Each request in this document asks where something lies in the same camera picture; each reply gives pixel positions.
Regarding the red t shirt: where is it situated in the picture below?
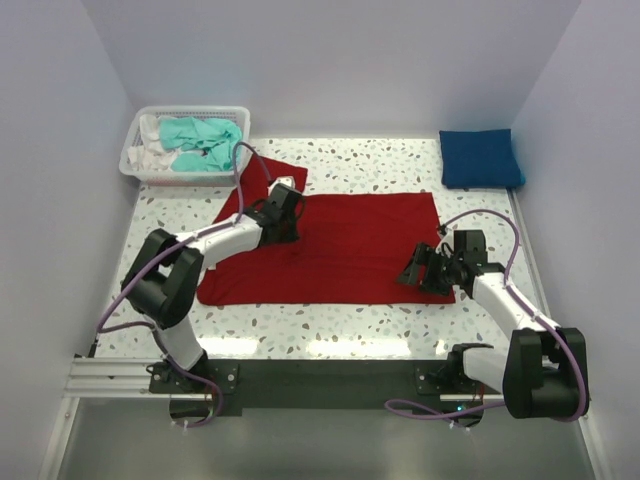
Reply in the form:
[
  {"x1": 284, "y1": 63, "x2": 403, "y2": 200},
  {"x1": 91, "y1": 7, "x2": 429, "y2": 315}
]
[{"x1": 196, "y1": 155, "x2": 457, "y2": 306}]

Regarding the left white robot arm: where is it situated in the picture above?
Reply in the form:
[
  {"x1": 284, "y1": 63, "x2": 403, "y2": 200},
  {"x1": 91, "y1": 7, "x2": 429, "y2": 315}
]
[{"x1": 121, "y1": 177, "x2": 303, "y2": 377}]

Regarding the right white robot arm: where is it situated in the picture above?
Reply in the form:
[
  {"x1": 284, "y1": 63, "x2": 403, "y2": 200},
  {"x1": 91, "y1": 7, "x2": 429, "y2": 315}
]
[{"x1": 397, "y1": 230, "x2": 590, "y2": 421}]

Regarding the teal t shirt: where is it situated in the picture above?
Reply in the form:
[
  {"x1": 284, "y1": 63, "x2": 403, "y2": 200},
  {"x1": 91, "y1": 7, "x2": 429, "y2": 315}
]
[{"x1": 159, "y1": 117, "x2": 243, "y2": 173}]

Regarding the white plastic laundry basket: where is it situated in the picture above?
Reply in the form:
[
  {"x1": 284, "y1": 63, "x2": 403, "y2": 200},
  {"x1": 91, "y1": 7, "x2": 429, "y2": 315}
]
[{"x1": 119, "y1": 105, "x2": 251, "y2": 186}]

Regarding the folded blue t shirt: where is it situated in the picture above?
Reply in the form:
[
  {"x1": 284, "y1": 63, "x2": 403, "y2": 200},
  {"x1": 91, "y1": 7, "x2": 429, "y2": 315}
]
[{"x1": 439, "y1": 129, "x2": 526, "y2": 189}]

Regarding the white t shirt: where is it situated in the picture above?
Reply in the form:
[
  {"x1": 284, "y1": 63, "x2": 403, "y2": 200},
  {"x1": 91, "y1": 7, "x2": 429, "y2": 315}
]
[{"x1": 127, "y1": 114, "x2": 182, "y2": 171}]

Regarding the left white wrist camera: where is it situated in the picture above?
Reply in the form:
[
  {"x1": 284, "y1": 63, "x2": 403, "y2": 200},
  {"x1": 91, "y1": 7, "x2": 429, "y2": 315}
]
[{"x1": 268, "y1": 176, "x2": 295, "y2": 194}]

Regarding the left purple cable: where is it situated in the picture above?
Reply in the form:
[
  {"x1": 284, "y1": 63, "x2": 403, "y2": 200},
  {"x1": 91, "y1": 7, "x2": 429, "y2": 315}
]
[{"x1": 97, "y1": 141, "x2": 276, "y2": 431}]

